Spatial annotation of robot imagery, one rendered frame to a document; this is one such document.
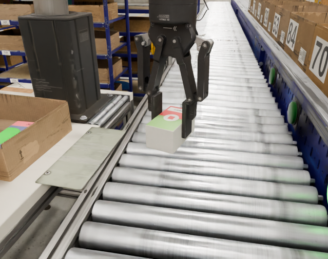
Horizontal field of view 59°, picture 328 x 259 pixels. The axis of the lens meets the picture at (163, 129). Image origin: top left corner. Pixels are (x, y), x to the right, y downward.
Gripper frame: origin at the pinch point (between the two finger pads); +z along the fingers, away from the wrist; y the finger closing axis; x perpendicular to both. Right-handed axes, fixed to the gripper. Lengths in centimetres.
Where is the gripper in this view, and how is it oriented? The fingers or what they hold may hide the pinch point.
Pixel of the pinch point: (171, 116)
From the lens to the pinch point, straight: 53.5
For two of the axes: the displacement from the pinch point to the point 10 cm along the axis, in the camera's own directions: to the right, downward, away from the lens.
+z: 0.0, 8.9, 4.5
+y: 8.9, 2.1, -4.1
